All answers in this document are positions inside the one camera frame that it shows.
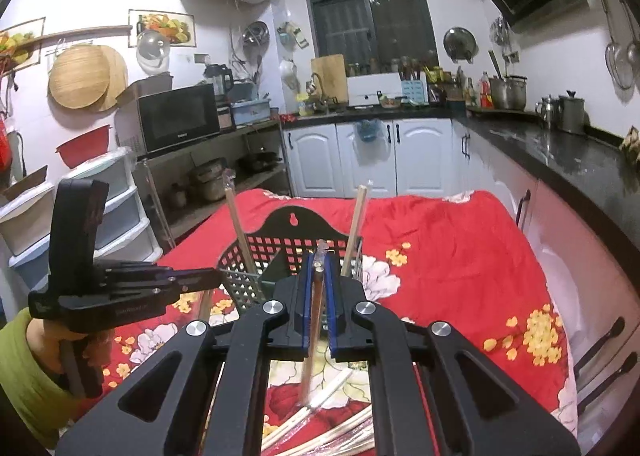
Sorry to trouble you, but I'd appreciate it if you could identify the black plastic utensil basket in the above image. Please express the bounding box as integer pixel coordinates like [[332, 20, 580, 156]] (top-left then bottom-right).
[[216, 206, 366, 332]]

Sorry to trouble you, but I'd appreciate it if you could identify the brown shallow box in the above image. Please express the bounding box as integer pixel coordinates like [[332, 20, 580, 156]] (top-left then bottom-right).
[[0, 166, 49, 202]]

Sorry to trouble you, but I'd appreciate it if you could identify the white base cabinet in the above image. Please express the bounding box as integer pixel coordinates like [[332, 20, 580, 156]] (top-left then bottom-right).
[[285, 117, 457, 199]]

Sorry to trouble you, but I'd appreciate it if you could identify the black electric kettle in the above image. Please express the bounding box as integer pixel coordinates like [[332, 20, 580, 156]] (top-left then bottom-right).
[[203, 64, 235, 97]]

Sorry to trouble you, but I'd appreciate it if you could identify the wooden chopstick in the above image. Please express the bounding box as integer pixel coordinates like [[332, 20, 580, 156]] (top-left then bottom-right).
[[299, 240, 329, 404], [222, 173, 259, 276], [199, 288, 216, 323], [341, 183, 372, 278]]

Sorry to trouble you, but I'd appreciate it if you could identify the red hanging bag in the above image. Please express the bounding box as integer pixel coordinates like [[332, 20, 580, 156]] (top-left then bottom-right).
[[0, 116, 13, 174]]

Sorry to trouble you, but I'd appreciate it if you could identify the steel canister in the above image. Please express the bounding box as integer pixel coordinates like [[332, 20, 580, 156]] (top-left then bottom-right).
[[557, 91, 587, 134]]

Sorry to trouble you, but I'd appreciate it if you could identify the blue knife holder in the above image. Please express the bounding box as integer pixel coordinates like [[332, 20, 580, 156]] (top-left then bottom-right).
[[400, 78, 428, 104]]

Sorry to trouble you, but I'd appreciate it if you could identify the cardboard box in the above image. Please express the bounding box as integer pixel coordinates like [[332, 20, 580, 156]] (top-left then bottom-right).
[[116, 73, 175, 107]]

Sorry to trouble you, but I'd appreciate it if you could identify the fruit wall poster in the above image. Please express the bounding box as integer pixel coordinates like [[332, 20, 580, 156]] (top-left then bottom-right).
[[128, 9, 197, 47], [0, 17, 47, 72]]

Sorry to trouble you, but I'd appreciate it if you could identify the dark pot lid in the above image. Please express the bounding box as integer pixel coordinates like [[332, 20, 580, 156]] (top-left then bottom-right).
[[443, 27, 477, 62]]

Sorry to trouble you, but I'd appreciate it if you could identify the pile of loose chopsticks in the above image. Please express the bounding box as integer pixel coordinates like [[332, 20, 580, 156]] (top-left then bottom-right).
[[260, 368, 376, 456]]

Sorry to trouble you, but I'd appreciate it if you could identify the person's left forearm green sleeve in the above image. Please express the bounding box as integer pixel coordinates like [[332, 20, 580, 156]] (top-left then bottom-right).
[[0, 308, 86, 449]]

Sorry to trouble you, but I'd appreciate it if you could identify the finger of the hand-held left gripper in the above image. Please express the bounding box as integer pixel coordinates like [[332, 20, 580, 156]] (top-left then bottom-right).
[[97, 260, 226, 306]]

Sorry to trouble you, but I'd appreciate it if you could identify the plastic drawer unit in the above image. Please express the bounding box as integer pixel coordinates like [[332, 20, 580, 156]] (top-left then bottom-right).
[[0, 148, 163, 282]]

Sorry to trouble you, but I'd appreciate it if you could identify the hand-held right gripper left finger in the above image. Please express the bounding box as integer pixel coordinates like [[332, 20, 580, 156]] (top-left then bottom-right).
[[55, 255, 317, 456]]

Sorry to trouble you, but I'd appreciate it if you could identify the black kitchen countertop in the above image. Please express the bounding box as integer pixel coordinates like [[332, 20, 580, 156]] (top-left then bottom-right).
[[280, 103, 640, 262]]

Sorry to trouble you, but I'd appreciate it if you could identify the white countertop appliance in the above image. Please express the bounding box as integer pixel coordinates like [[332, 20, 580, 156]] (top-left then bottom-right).
[[346, 74, 403, 107]]

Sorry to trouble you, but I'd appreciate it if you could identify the white side cabinet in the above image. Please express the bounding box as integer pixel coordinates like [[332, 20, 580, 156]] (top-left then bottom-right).
[[452, 123, 640, 456]]

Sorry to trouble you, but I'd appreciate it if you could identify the black microwave oven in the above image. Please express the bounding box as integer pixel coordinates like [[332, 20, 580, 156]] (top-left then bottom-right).
[[116, 82, 222, 159]]

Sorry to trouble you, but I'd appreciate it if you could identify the light blue storage box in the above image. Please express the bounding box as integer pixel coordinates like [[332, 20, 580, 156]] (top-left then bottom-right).
[[231, 98, 272, 126]]

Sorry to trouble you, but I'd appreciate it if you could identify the dark kitchen window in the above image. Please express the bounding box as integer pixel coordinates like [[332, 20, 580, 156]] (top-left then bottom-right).
[[302, 0, 441, 74]]

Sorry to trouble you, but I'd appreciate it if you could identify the row of glass jars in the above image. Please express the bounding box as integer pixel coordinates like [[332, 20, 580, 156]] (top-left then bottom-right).
[[347, 58, 401, 77]]

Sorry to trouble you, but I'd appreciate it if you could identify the steel stock pot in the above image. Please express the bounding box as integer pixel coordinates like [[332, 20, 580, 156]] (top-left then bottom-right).
[[490, 75, 528, 111]]

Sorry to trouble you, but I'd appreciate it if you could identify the hanging steel bowl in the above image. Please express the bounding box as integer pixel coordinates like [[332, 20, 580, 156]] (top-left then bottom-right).
[[242, 21, 271, 48]]

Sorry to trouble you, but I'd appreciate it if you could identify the kitchen faucet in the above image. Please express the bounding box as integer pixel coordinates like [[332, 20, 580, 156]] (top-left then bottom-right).
[[306, 72, 329, 110]]

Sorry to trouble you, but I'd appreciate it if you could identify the white hanging scoop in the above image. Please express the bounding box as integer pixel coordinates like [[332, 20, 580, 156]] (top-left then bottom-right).
[[278, 58, 299, 92]]

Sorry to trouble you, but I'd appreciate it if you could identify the glass pot lid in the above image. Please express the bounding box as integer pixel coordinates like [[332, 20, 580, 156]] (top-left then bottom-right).
[[136, 29, 172, 74]]

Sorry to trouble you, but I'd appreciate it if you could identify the rice cooker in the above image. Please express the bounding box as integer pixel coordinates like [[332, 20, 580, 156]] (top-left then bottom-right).
[[190, 158, 228, 202]]

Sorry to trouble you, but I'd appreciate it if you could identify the red floral tablecloth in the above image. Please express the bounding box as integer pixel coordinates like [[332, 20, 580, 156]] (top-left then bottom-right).
[[97, 188, 571, 456]]

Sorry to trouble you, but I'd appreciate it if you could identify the black wok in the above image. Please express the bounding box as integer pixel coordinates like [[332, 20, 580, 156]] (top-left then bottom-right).
[[239, 150, 283, 172]]

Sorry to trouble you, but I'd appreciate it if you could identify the hanging mesh strainer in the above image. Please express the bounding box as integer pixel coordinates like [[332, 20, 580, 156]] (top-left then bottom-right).
[[620, 1, 640, 82], [597, 0, 636, 89]]

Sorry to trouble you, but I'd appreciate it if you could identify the small steel kettle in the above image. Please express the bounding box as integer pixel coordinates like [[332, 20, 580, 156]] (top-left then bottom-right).
[[535, 95, 560, 129]]

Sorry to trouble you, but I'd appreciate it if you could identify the round bamboo tray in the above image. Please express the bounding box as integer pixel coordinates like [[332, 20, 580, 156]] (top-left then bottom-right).
[[48, 43, 112, 111], [97, 46, 129, 112]]

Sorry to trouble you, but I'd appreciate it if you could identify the person's left hand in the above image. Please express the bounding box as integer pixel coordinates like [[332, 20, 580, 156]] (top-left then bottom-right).
[[25, 318, 115, 379]]

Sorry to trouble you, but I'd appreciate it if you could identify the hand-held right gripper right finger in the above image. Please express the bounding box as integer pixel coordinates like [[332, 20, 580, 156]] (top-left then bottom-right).
[[324, 255, 582, 456]]

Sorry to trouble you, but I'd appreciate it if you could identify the wooden cutting board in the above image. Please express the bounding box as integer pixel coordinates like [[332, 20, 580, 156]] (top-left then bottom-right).
[[311, 54, 349, 104]]

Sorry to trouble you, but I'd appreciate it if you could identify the red plastic basin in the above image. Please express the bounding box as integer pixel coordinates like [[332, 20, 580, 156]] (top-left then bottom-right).
[[56, 124, 112, 169]]

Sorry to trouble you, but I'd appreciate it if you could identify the wooden tray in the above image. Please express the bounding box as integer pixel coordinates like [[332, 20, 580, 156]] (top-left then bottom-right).
[[466, 105, 540, 117]]

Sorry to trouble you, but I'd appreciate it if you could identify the blue plastic bag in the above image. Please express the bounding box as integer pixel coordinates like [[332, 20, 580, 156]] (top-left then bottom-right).
[[354, 118, 383, 143]]

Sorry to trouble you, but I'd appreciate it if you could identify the wooden shelf rack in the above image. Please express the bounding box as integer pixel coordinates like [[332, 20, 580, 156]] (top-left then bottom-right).
[[135, 118, 293, 247]]

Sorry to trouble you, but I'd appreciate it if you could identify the wooden wall rail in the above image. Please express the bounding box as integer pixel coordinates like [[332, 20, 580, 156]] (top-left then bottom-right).
[[30, 25, 133, 44]]

